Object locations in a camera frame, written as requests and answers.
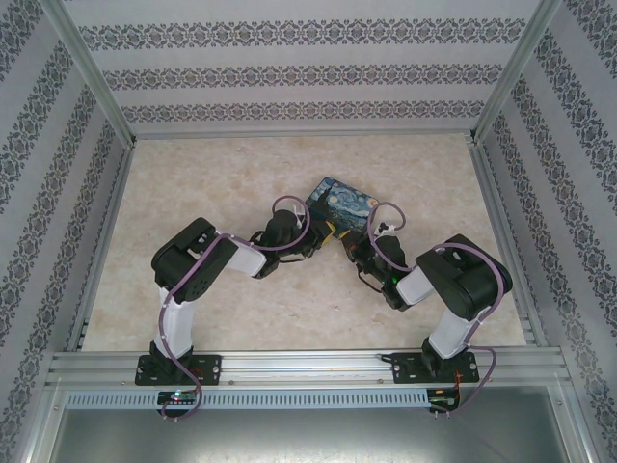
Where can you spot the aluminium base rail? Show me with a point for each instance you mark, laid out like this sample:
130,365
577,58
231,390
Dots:
308,364

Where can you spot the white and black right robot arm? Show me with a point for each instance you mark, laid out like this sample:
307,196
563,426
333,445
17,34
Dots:
467,280

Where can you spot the grey sheet metal panel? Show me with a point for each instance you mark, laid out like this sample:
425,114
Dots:
308,439

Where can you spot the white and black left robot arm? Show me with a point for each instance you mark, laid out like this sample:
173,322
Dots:
193,260

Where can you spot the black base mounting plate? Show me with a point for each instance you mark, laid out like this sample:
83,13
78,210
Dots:
209,369
402,369

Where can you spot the aluminium table side rail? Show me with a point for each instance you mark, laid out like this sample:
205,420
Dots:
113,207
496,207

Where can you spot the aluminium frame post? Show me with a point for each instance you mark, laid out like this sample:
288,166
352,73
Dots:
91,72
516,72

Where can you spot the starry night print box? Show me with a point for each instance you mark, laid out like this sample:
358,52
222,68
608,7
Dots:
344,205

